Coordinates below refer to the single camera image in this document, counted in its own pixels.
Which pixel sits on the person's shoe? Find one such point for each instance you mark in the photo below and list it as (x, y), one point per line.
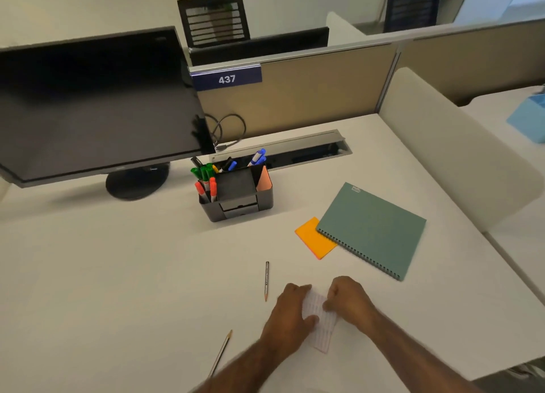
(527, 370)

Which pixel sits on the round black monitor stand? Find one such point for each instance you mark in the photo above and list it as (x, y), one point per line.
(137, 180)

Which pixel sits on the black desk organizer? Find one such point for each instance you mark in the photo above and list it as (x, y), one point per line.
(238, 196)

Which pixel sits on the red marker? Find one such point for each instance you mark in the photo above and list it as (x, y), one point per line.
(200, 191)
(213, 188)

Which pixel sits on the blue number label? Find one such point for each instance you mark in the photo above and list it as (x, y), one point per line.
(226, 78)

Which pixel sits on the person's left hand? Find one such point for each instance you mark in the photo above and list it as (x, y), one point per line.
(286, 324)

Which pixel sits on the peach sticky note pad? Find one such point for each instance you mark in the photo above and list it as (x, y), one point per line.
(264, 180)

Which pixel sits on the person's right thumb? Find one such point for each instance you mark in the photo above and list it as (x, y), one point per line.
(329, 305)

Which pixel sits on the person's left thumb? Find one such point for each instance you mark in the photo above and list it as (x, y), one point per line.
(311, 320)

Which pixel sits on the black monitor seen from behind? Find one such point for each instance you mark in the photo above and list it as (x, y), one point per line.
(264, 45)

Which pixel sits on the black mesh office chair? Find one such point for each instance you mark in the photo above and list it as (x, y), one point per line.
(213, 20)
(411, 8)

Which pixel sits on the tan desk partition panel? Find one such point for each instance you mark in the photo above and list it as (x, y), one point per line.
(298, 92)
(472, 60)

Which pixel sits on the person's right forearm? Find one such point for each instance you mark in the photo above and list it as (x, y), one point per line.
(419, 356)

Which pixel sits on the white lined paper slip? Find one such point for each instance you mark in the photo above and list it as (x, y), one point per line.
(324, 333)

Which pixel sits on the orange sticky note pad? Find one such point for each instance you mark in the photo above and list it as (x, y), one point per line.
(314, 238)

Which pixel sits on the light blue box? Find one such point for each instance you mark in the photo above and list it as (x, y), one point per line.
(528, 118)

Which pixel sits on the white side divider panel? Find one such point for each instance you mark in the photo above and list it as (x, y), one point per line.
(342, 30)
(455, 150)

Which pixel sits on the person's right hand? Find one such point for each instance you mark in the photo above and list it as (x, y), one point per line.
(351, 303)

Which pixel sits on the person's left forearm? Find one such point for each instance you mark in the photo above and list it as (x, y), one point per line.
(242, 373)

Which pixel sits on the grey pencil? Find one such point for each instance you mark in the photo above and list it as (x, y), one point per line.
(266, 280)

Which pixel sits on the black marker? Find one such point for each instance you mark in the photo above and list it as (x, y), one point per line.
(196, 162)
(226, 163)

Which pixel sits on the yellow pencil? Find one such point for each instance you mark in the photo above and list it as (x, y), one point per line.
(220, 353)

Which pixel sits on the green marker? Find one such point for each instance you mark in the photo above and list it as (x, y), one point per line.
(209, 170)
(195, 173)
(203, 173)

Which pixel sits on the green spiral notebook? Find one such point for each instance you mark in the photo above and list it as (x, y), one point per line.
(372, 228)

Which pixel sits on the blue marker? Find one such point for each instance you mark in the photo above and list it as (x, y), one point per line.
(258, 155)
(260, 161)
(232, 165)

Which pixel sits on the black computer monitor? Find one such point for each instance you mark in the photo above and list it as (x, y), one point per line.
(93, 107)

